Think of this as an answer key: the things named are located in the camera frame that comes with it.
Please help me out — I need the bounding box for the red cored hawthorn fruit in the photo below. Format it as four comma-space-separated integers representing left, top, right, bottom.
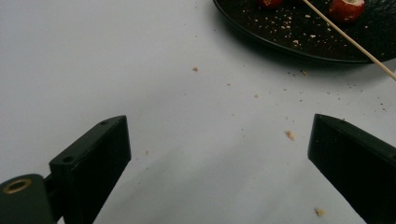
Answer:
256, 0, 285, 9
328, 0, 366, 24

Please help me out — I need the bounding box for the black textured round plate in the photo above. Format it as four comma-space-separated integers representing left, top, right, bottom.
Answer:
212, 0, 396, 65

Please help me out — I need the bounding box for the thin wooden skewer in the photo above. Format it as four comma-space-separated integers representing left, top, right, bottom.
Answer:
302, 0, 396, 82

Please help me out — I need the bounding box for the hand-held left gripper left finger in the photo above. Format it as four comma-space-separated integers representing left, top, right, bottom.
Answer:
49, 115, 132, 224

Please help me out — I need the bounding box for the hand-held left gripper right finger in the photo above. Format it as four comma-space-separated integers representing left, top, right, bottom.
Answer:
307, 113, 396, 224

